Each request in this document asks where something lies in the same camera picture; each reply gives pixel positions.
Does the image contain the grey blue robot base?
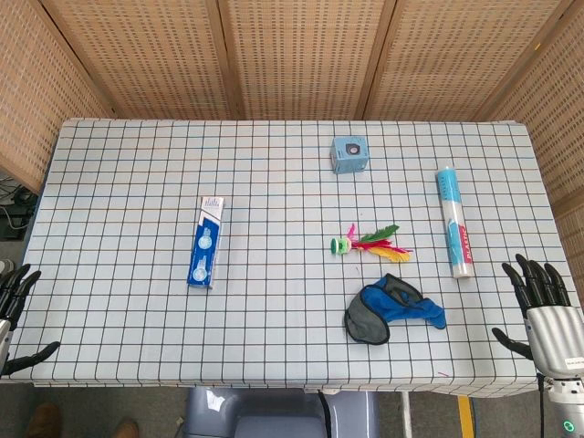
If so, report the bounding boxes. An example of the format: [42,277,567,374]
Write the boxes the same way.
[181,386,383,438]

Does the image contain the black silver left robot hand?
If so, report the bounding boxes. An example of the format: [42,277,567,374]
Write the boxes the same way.
[0,263,61,377]

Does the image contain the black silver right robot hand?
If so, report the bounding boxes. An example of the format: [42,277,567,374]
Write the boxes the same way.
[491,253,584,380]

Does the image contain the colourful feather shuttlecock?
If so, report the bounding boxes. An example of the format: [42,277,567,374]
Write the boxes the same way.
[329,222,415,265]

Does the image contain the grid pattern tablecloth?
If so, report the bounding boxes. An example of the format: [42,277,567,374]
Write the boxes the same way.
[0,118,584,396]

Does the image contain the brown leather shoe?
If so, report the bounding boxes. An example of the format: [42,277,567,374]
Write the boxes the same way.
[23,401,63,438]
[109,417,140,438]

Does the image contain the small light blue cube box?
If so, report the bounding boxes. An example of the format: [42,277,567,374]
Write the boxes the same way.
[330,135,369,176]

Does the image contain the white table leg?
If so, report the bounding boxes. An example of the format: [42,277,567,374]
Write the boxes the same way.
[399,391,412,438]

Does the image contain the black cables bundle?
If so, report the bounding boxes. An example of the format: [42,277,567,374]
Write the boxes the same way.
[0,175,38,242]

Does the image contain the woven rattan folding screen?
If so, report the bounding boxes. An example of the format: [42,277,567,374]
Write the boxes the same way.
[0,0,584,270]

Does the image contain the blue white toothpaste box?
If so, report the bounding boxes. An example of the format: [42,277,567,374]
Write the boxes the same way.
[185,195,226,292]

